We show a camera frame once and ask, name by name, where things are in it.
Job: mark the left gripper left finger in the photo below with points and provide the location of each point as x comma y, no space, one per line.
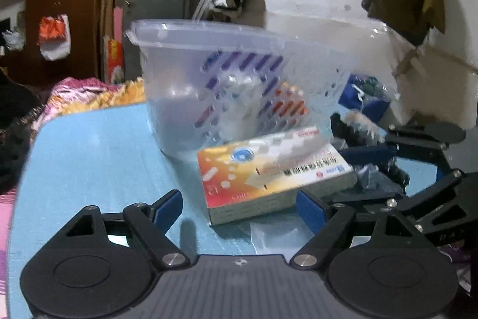
149,224

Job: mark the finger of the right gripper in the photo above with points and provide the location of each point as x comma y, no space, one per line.
445,212
380,154

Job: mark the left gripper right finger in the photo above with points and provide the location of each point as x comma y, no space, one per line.
331,226

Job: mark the orange white plastic bag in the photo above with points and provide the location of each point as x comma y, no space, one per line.
54,37

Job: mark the blue shopping bag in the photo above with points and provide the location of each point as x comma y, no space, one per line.
367,95

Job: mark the pink floral blanket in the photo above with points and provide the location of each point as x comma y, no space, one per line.
72,96

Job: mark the clear plastic basket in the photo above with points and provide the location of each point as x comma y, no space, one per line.
208,83

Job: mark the plastic-wrapped bundle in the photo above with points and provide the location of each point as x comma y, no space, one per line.
357,139

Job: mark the orange white medicine box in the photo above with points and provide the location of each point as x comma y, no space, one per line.
262,175

